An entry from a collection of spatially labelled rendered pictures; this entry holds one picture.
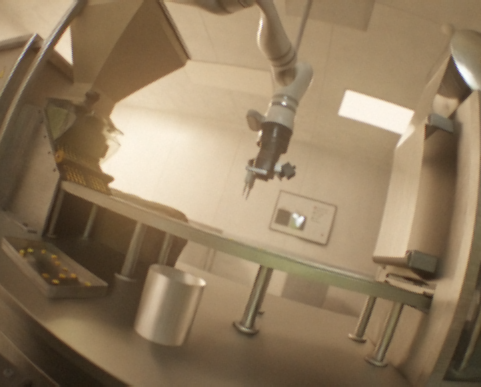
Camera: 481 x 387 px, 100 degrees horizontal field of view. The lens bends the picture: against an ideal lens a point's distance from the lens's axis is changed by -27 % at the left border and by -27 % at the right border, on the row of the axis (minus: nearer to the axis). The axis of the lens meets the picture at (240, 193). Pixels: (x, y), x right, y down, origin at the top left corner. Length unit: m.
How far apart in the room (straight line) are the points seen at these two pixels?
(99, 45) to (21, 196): 0.48
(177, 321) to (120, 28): 0.73
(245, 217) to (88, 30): 3.82
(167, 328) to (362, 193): 4.30
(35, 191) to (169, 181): 4.15
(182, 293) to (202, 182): 4.28
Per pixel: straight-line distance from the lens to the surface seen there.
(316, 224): 4.30
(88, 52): 0.91
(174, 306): 0.36
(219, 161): 4.62
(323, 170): 4.49
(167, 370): 0.32
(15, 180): 0.87
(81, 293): 0.44
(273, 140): 0.62
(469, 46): 0.89
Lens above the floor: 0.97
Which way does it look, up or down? 8 degrees up
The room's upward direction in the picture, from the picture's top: 18 degrees clockwise
